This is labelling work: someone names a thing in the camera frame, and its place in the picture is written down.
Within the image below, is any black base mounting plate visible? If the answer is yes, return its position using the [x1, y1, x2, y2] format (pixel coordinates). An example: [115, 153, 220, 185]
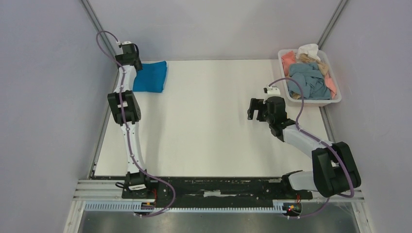
[121, 175, 313, 208]

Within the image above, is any pink t shirt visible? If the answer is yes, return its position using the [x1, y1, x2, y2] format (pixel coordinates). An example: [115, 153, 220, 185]
[281, 51, 296, 76]

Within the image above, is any white t shirt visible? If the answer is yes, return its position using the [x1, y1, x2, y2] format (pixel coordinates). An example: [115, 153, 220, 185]
[296, 44, 321, 61]

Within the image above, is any grey blue t shirt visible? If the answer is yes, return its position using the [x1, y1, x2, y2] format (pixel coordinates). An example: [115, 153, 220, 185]
[287, 63, 332, 100]

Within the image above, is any beige t shirt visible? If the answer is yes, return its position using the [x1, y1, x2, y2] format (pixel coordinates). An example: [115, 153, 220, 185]
[299, 53, 329, 77]

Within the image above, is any bright blue t shirt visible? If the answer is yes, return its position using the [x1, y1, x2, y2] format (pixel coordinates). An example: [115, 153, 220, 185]
[132, 61, 168, 93]

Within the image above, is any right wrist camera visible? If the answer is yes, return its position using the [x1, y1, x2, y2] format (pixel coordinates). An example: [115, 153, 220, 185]
[263, 86, 281, 96]

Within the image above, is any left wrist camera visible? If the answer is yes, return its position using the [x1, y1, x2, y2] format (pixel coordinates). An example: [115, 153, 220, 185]
[117, 41, 134, 48]

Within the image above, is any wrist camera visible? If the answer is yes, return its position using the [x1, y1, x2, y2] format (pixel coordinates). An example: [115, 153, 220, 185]
[263, 86, 281, 96]
[117, 41, 134, 48]

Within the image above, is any white plastic basket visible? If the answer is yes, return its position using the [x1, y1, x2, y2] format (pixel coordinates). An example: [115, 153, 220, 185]
[278, 47, 342, 107]

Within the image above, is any white slotted cable duct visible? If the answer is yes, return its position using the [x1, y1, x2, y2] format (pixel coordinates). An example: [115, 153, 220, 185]
[84, 201, 302, 214]

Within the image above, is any aluminium frame post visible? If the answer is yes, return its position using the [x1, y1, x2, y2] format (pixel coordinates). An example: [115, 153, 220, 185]
[79, 0, 119, 70]
[317, 0, 349, 49]

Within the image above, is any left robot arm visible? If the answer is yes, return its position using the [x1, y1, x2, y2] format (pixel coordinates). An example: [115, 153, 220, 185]
[107, 41, 153, 199]

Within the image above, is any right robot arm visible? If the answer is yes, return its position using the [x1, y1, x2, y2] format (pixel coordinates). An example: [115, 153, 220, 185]
[247, 96, 361, 198]

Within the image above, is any right aluminium frame post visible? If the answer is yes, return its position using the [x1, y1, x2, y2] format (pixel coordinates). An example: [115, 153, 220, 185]
[317, 0, 349, 49]

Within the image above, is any left aluminium frame post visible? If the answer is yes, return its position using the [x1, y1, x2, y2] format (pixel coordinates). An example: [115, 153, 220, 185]
[79, 0, 119, 70]

